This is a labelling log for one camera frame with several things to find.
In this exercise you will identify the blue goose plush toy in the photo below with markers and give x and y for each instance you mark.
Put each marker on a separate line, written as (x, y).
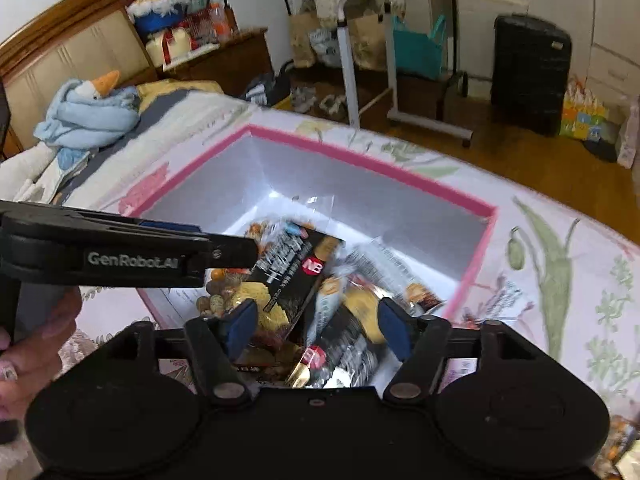
(85, 115)

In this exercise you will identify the orange pump bottle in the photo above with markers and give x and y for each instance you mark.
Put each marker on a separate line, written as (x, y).
(225, 19)

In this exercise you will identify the clear coated peanut bag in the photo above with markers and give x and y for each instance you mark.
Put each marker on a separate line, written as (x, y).
(220, 300)
(400, 275)

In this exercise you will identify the black suitcase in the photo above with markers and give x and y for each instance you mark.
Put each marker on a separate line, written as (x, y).
(530, 75)

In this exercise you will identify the white fuzzy blanket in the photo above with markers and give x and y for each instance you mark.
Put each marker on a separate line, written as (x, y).
(20, 170)

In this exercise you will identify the white bag with red ribbon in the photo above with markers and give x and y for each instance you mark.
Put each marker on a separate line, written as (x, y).
(167, 47)

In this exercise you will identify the wooden headboard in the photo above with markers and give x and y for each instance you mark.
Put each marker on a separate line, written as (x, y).
(65, 45)

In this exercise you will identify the red printed bag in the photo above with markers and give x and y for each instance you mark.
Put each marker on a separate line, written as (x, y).
(202, 25)

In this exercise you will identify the person's left hand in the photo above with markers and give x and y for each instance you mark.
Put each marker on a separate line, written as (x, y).
(35, 360)

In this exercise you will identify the wooden rolling side table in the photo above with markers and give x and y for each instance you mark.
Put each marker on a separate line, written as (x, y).
(350, 60)

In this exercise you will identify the yellow pillow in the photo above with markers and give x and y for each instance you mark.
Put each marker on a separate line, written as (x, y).
(175, 91)

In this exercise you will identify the pink cardboard box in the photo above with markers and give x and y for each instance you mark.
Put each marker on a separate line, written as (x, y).
(350, 195)

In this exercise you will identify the wooden nightstand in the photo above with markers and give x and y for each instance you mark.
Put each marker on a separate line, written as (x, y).
(225, 67)

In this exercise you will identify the black cracker packet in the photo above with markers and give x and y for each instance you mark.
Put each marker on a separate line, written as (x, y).
(340, 345)
(287, 280)

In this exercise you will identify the brown paper bag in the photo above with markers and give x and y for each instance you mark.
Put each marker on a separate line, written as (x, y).
(367, 42)
(304, 42)

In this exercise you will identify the blue basket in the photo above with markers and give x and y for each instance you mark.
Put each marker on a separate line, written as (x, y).
(155, 15)

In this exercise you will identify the white printed plastic bag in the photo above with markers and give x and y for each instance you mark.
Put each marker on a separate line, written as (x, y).
(326, 49)

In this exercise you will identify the teal tote bag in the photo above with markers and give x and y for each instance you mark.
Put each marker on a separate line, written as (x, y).
(420, 52)

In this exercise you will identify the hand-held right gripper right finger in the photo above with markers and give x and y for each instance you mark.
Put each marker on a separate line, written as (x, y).
(395, 330)

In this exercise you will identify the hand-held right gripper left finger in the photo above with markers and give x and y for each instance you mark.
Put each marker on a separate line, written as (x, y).
(242, 327)

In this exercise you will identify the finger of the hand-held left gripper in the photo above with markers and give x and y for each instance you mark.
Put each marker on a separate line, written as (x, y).
(170, 226)
(230, 255)

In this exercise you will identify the black bag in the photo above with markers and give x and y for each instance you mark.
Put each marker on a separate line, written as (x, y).
(265, 87)

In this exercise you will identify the colourful gift bag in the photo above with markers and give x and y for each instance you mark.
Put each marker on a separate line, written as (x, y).
(582, 115)

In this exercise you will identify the grey blanket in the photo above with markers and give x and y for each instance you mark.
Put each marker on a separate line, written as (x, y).
(150, 130)

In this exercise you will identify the pair of shoes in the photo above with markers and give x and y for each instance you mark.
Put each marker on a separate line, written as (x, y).
(320, 100)

